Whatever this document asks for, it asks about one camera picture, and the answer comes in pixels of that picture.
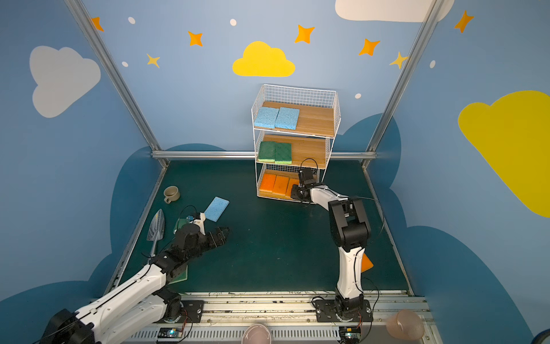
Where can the green sponge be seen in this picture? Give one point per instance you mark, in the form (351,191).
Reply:
(283,153)
(182,224)
(182,277)

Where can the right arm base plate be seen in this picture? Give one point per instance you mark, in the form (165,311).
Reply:
(342,311)

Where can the beige ceramic mug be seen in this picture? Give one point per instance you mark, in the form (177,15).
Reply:
(171,194)

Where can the left green circuit board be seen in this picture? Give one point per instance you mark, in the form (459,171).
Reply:
(169,334)

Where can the pink round object front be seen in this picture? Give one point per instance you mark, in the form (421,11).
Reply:
(257,334)

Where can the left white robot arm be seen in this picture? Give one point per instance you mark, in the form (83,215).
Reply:
(140,301)

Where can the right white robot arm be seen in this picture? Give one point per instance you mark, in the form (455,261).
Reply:
(350,230)

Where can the green circuit board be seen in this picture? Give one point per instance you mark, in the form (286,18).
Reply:
(169,334)
(349,335)

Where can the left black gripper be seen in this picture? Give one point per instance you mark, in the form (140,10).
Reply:
(210,238)

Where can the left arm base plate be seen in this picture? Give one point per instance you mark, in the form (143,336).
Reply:
(190,310)

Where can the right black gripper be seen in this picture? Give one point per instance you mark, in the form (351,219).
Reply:
(307,177)

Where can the right green circuit board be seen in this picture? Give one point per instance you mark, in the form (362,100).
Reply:
(349,335)

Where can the grey metal garden trowel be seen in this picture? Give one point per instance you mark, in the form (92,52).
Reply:
(156,231)

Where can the aluminium front rail frame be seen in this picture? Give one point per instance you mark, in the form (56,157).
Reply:
(291,318)

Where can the blue sponge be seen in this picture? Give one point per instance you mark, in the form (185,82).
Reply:
(287,118)
(266,117)
(216,208)

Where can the orange sponge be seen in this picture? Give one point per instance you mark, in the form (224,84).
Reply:
(366,264)
(280,185)
(292,182)
(268,182)

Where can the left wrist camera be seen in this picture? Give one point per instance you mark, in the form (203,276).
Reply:
(198,219)

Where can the white wire wooden shelf rack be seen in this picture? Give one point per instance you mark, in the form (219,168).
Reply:
(314,137)

